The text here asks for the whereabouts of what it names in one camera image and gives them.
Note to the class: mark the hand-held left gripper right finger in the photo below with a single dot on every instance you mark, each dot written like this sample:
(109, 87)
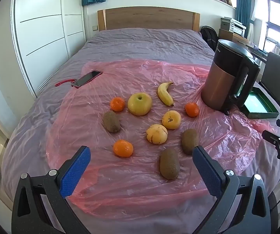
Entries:
(207, 173)

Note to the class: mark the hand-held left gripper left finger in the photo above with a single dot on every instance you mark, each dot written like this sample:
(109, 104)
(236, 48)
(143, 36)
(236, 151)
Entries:
(75, 173)

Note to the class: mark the green tray box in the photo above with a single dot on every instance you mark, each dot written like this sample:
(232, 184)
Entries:
(259, 104)

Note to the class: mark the brown kiwi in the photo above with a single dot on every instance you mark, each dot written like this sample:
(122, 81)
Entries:
(169, 163)
(111, 121)
(190, 141)

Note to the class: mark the orange mandarin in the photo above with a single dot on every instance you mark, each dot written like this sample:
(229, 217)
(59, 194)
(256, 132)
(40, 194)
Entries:
(117, 104)
(123, 148)
(191, 109)

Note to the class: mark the yellow striped pepino melon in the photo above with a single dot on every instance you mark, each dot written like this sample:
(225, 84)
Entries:
(156, 133)

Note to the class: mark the small yellow apple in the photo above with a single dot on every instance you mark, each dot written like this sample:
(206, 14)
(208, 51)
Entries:
(171, 120)

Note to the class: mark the yellow banana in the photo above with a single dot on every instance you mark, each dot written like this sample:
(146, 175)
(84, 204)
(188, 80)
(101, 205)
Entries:
(165, 95)

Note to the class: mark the large yellow-green apple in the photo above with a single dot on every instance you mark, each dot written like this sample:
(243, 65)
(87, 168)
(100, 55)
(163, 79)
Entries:
(140, 103)

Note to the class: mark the grey desk chair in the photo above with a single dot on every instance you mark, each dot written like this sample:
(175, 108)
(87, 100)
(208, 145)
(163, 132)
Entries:
(276, 75)

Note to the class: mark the pink plastic sheet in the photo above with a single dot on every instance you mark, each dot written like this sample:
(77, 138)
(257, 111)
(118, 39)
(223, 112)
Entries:
(130, 192)

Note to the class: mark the copper and black kettle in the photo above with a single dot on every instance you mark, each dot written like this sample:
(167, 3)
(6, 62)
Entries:
(218, 82)

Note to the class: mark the glass top desk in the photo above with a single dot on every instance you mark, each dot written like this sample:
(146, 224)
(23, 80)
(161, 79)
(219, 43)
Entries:
(259, 50)

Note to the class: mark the smartphone in red case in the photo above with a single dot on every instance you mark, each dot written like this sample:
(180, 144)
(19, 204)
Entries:
(87, 78)

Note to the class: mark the wooden dresser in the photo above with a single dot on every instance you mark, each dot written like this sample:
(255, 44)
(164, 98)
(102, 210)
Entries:
(227, 36)

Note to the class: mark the white printer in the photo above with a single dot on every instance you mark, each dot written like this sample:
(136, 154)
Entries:
(232, 25)

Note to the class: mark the black backpack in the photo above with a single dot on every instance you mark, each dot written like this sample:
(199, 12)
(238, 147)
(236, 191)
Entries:
(208, 37)

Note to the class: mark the bed with purple sheet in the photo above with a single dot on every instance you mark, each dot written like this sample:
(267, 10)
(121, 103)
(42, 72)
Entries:
(142, 43)

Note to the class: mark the white wardrobe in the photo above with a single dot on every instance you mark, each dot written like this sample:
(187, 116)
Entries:
(44, 29)

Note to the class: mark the wooden headboard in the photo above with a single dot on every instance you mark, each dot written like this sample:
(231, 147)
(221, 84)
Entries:
(149, 18)

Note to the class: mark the wall outlet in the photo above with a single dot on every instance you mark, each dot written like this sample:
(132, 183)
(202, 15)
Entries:
(95, 27)

